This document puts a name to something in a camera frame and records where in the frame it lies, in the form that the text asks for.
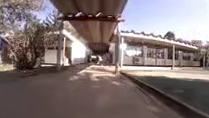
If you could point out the white building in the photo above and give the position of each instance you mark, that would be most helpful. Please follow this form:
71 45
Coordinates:
78 50

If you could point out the covered walkway roof with posts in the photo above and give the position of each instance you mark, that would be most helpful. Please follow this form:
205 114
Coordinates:
91 4

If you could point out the clump of trees and bushes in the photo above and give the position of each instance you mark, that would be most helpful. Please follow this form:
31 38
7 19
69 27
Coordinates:
26 45

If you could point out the long low building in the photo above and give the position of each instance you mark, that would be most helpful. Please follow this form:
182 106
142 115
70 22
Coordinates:
152 53

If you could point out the flat grey yard ground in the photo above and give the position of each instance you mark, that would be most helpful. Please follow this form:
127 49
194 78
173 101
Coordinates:
191 91

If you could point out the concrete kerb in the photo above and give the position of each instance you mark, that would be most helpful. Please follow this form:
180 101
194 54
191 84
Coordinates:
164 97

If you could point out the brown concrete path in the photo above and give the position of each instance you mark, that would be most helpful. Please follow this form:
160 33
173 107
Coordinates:
84 101

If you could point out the tree behind building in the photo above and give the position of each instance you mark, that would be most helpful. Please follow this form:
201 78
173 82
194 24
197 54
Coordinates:
169 35

